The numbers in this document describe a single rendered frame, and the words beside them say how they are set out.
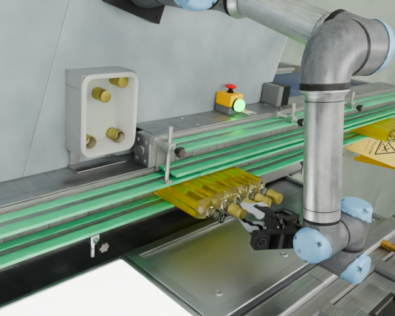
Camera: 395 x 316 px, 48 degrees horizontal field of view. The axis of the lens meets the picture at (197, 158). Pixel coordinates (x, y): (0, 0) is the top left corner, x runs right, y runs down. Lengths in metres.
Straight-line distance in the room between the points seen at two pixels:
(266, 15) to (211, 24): 0.46
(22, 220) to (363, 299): 0.90
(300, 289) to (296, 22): 0.66
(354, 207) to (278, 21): 0.45
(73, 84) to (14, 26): 0.19
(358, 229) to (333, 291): 0.31
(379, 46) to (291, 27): 0.21
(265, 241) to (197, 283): 0.21
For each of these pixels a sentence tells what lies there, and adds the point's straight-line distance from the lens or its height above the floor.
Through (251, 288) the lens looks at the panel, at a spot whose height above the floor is 1.29.
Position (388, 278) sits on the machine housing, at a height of 1.48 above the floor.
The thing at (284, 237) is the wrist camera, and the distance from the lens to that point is 1.15.
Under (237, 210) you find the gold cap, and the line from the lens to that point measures 1.24.
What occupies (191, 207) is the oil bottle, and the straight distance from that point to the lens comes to 1.25.
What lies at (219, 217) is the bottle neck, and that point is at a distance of 1.21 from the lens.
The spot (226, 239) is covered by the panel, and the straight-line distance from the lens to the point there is 1.37.
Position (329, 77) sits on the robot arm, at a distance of 0.87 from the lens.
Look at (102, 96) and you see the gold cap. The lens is 1.23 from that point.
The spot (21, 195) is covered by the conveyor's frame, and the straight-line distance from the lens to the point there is 1.16.
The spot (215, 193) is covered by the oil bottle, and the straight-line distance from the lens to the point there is 1.27.
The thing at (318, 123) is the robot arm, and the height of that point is 1.40.
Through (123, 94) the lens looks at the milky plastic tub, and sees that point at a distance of 1.30.
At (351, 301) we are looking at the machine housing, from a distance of 1.32.
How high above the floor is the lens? 1.80
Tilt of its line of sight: 39 degrees down
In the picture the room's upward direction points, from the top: 115 degrees clockwise
